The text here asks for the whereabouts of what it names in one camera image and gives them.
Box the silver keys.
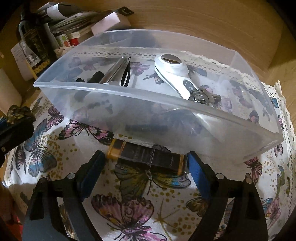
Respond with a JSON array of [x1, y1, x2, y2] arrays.
[[189, 87, 222, 105]]

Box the cream plastic container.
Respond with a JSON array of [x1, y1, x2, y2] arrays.
[[0, 69, 22, 113]]

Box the white handwritten paper sheet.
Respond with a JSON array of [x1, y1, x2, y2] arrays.
[[11, 43, 34, 81]]

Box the white butterfly print cloth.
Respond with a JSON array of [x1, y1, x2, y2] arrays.
[[2, 45, 295, 241]]

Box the dark wine bottle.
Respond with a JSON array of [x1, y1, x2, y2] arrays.
[[18, 10, 56, 77]]

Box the clear plastic storage box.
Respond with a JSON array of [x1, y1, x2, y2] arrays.
[[34, 29, 283, 161]]

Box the stack of books and papers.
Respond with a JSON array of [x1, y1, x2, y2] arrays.
[[36, 2, 108, 50]]

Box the white small cardboard box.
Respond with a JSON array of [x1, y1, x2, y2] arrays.
[[91, 11, 131, 35]]

